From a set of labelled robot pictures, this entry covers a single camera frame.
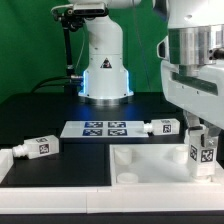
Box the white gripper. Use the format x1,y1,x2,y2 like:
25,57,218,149
157,37,224,147

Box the white square tabletop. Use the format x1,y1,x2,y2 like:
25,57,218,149
109,144,224,186

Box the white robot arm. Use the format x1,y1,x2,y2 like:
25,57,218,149
69,0,224,145

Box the white base tag plate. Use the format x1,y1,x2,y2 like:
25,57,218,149
61,121,148,138

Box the green backdrop curtain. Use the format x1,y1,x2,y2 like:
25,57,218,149
0,0,167,102

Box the white obstacle frame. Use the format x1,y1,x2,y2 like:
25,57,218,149
0,145,224,214

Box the black cables at base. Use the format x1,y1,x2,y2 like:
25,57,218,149
30,75,84,94

